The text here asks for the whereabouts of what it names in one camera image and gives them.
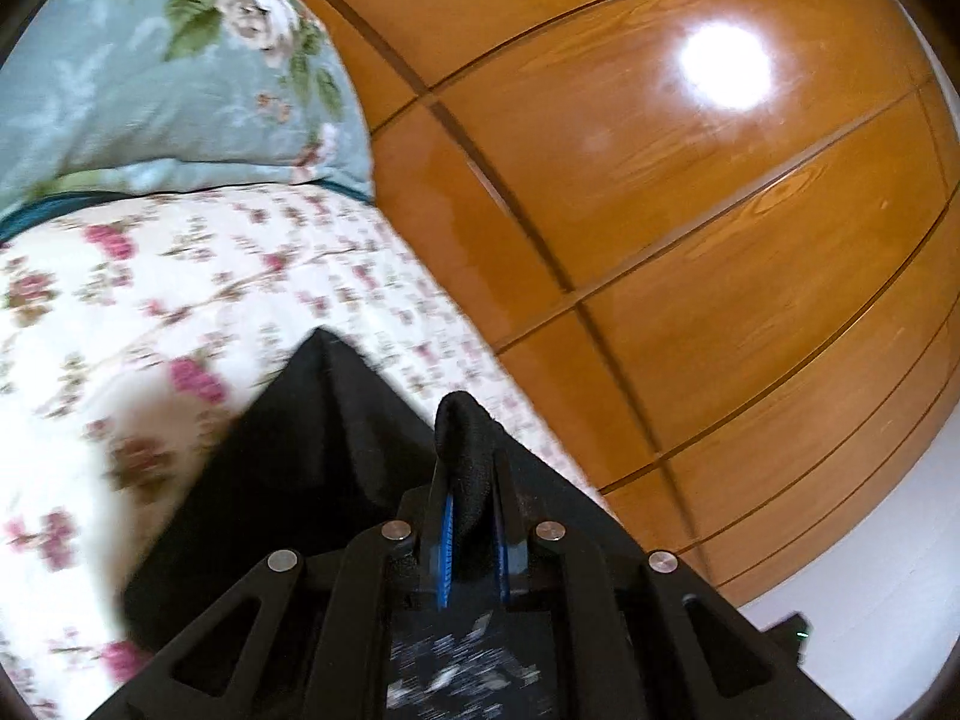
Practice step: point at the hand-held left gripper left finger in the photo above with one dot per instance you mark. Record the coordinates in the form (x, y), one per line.
(444, 540)

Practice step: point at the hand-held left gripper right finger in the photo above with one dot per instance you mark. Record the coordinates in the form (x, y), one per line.
(501, 549)

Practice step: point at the black pants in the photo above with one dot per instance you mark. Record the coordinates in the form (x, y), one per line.
(337, 450)

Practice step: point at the white floral bedspread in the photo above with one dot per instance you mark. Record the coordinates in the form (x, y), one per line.
(187, 330)

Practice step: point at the wooden wardrobe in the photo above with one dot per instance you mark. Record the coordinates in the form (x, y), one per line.
(675, 240)

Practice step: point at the blue floral pillow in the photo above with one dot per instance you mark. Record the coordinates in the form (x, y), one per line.
(150, 75)

